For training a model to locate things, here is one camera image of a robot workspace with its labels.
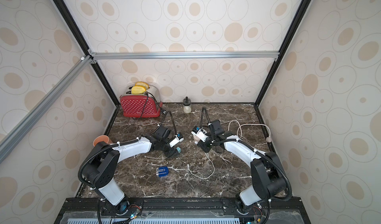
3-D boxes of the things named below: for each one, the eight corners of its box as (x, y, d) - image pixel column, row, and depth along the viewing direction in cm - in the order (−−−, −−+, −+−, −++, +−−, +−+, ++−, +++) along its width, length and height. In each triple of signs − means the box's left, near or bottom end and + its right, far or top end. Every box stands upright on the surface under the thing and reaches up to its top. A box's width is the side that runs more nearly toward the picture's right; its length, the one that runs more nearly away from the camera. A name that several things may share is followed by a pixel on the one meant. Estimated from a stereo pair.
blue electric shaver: (156, 176, 86) (155, 174, 83) (157, 168, 89) (156, 166, 86) (168, 176, 86) (167, 174, 83) (169, 168, 89) (168, 166, 86)
